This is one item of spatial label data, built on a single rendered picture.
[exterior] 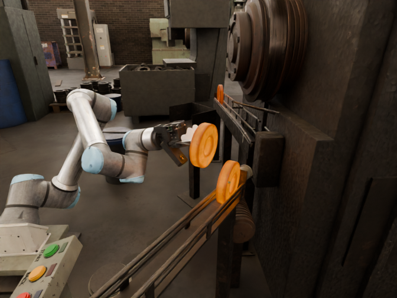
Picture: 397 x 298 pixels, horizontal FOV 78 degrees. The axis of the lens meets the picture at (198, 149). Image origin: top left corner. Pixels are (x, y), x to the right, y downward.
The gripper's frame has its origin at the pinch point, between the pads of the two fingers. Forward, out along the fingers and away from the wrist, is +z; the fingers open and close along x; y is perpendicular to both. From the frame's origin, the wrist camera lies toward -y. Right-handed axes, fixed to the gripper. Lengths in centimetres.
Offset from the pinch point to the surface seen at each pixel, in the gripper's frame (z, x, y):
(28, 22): -352, 150, 152
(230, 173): 9.1, -3.7, -10.6
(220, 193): 6.0, -7.4, -15.9
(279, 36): 21.6, 30.0, 27.0
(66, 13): -804, 537, 337
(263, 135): 11.1, 25.3, -7.7
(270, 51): 18.5, 26.8, 23.0
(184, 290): -34, 0, -78
